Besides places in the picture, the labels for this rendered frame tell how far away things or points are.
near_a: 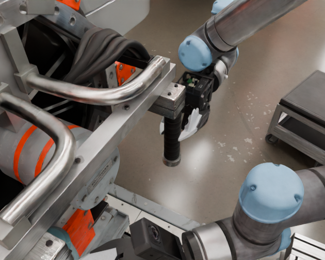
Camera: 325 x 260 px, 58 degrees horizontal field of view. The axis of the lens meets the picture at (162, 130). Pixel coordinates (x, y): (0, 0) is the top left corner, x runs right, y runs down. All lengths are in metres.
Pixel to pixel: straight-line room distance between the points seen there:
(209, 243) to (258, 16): 0.39
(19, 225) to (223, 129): 1.60
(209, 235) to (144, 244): 0.13
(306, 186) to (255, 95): 1.74
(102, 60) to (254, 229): 0.35
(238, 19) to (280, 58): 2.07
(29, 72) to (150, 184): 1.13
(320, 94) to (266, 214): 1.35
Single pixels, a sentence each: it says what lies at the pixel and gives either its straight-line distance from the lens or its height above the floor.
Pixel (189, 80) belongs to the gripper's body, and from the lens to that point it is 0.67.
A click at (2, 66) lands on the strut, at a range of 0.52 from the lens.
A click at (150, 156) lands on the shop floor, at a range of 1.67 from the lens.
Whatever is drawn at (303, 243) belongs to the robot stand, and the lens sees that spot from 1.26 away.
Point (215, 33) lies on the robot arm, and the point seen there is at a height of 1.01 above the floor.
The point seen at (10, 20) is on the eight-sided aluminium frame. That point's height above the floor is 1.09.
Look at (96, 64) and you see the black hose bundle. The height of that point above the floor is 1.01.
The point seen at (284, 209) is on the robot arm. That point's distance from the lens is 0.41.
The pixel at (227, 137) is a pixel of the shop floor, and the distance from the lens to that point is 1.81.
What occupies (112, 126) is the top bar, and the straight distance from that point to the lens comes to 0.44.
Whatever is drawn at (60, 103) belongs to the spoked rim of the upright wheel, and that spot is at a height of 0.81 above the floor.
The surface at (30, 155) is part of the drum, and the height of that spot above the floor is 0.90.
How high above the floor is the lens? 1.28
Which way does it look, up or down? 45 degrees down
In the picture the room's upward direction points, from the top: straight up
